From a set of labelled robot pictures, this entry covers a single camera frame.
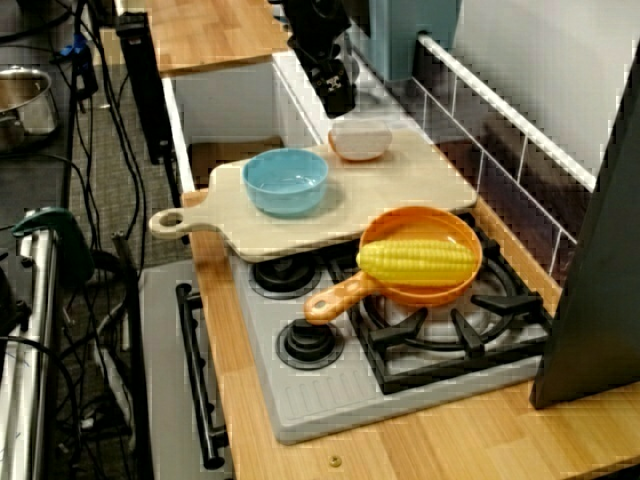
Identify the grey toy stove top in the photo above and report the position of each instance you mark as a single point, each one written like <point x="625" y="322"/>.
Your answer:
<point x="325" y="400"/>

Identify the black upright post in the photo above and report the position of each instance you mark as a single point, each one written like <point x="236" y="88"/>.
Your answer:
<point x="142" y="90"/>

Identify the black slanted side panel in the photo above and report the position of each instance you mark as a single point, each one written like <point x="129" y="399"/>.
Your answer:
<point x="595" y="300"/>

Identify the orange toy frying pan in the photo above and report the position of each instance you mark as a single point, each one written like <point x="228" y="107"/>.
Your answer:
<point x="420" y="222"/>

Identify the aluminium rail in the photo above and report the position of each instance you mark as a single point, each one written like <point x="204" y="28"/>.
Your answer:
<point x="30" y="350"/>

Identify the black burner grate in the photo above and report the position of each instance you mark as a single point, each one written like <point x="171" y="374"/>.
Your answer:
<point x="395" y="336"/>

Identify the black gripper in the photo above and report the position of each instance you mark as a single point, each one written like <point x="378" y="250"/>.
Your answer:
<point x="317" y="25"/>

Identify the dark tile backsplash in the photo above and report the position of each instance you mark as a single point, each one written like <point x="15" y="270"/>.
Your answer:
<point x="500" y="165"/>

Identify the brass counter screw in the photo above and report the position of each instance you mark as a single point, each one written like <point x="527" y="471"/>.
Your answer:
<point x="334" y="460"/>

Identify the black stove knob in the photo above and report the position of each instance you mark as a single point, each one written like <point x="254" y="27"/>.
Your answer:
<point x="310" y="347"/>
<point x="285" y="277"/>

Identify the teal box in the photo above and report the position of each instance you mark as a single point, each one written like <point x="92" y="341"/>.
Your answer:
<point x="425" y="30"/>

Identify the light blue bowl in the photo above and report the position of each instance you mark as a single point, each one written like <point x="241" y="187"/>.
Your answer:
<point x="285" y="195"/>

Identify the wooden cutting board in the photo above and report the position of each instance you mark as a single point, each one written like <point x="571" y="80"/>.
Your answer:
<point x="410" y="185"/>

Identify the green clamp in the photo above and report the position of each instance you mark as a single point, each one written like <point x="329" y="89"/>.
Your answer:
<point x="65" y="235"/>

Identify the white toy sink unit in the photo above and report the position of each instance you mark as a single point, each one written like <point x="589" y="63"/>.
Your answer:
<point x="225" y="100"/>

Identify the grey oven door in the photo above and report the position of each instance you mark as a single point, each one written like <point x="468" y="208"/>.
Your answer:
<point x="160" y="375"/>

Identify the steel pot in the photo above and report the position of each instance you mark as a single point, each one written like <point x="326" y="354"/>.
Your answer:
<point x="25" y="110"/>

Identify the yellow toy corn cob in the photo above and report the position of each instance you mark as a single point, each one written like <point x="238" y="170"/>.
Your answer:
<point x="415" y="262"/>

